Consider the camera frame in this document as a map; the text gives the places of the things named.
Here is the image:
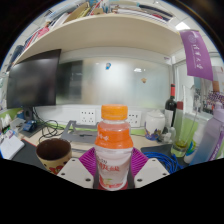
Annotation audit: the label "grey metal laptop stand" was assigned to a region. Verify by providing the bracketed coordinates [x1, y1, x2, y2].
[59, 119, 99, 145]

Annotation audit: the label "dark wine bottle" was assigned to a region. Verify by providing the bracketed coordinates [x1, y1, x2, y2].
[164, 83, 178, 129]

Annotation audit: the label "patterned paper cup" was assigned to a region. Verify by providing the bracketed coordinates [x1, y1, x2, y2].
[35, 137, 73, 175]

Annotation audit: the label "white wall socket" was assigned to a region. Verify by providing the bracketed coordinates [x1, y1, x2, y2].
[127, 110, 143, 128]
[78, 108, 97, 126]

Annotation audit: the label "small blue desk device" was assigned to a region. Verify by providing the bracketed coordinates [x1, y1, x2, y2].
[21, 119, 38, 133]

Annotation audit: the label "translucent purple water bottle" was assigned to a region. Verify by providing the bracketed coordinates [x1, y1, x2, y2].
[189, 101, 224, 167]

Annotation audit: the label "wooden shelf with books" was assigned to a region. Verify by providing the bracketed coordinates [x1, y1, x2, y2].
[6, 0, 184, 68]

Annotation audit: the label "ceiling light panels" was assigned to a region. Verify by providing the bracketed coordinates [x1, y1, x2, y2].
[175, 21, 191, 32]

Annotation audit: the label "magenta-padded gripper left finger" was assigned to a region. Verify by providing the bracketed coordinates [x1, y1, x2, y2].
[56, 147, 99, 189]

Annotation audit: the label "black desk mat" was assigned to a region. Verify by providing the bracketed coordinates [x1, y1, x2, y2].
[11, 139, 188, 173]

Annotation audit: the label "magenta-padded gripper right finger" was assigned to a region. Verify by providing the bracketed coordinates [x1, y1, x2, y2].
[128, 147, 170, 190]

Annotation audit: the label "purple hanging pennant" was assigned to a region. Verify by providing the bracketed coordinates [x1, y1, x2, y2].
[179, 29, 214, 82]

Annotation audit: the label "orange-capped drink bottle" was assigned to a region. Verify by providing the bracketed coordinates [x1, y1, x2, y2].
[94, 104, 134, 192]

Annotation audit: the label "black computer monitor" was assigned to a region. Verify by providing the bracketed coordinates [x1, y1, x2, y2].
[5, 49, 63, 123]

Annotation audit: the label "clear drinking glass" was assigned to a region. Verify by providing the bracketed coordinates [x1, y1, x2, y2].
[170, 114, 198, 158]

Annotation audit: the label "white ceramic jar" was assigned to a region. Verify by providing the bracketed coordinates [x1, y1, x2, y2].
[144, 109, 167, 141]

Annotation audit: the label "group photo poster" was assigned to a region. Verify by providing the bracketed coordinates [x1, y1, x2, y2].
[199, 65, 224, 116]

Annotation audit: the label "tangled black cables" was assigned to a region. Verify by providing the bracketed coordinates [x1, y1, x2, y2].
[31, 108, 64, 139]

